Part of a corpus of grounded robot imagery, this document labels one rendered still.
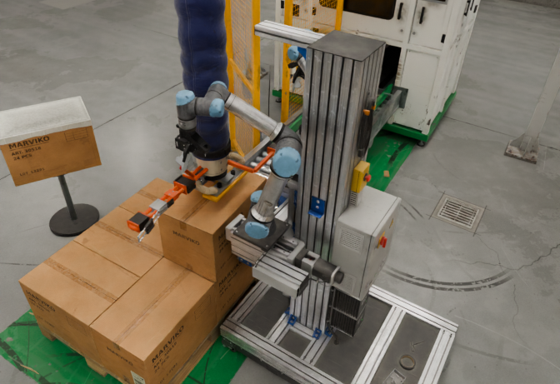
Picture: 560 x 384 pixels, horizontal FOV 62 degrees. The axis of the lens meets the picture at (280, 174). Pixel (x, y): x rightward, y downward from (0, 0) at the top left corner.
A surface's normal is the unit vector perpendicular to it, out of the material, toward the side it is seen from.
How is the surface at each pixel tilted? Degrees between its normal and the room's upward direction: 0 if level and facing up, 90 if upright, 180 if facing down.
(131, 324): 0
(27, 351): 0
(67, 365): 0
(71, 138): 90
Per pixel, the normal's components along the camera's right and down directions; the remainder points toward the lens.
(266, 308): 0.03, -0.80
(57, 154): 0.48, 0.54
